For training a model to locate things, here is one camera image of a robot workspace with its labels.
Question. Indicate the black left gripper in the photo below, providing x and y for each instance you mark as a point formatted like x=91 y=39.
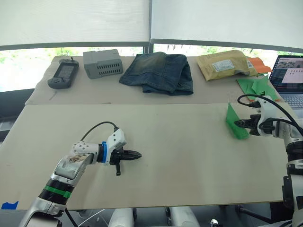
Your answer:
x=118 y=157

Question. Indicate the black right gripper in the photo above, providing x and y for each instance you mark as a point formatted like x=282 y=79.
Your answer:
x=254 y=125

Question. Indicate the green paper sheet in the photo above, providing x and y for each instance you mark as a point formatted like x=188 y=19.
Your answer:
x=233 y=116
x=243 y=86

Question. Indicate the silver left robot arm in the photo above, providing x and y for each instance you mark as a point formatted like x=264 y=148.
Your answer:
x=71 y=165

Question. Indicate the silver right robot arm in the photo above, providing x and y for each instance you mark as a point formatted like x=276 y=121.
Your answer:
x=292 y=137

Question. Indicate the flat green paper sheet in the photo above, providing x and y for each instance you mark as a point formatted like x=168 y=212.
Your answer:
x=243 y=86

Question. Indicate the orange paper sheet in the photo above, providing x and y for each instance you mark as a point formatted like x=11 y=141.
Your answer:
x=259 y=65

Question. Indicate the creased green paper piece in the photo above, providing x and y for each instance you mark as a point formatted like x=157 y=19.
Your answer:
x=260 y=86

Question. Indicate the brown padded mailing envelope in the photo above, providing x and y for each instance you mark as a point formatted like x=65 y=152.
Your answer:
x=225 y=65

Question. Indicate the light grey rounded shape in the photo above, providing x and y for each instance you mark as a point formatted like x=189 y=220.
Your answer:
x=183 y=217
x=122 y=217

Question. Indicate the open laptop computer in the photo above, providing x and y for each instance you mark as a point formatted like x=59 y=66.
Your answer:
x=290 y=78

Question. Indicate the folded blue denim jeans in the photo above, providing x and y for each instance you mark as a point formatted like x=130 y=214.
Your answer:
x=158 y=73

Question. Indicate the grey vented plastic box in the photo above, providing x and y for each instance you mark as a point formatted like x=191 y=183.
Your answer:
x=103 y=63

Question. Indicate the white roller blind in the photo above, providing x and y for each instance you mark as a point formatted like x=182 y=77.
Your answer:
x=71 y=21
x=225 y=21

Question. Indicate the black handheld game controller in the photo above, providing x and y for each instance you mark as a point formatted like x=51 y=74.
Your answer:
x=62 y=74

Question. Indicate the blue tape piece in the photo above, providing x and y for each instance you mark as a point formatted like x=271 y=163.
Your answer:
x=9 y=205

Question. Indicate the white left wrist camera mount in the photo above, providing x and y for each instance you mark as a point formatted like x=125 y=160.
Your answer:
x=117 y=139

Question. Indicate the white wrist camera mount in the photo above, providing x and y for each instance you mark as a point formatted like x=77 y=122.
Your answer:
x=117 y=139
x=266 y=111

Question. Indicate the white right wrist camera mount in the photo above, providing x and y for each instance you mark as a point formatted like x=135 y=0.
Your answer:
x=266 y=111

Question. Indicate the dark window frame post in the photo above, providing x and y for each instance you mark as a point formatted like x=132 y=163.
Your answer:
x=150 y=28

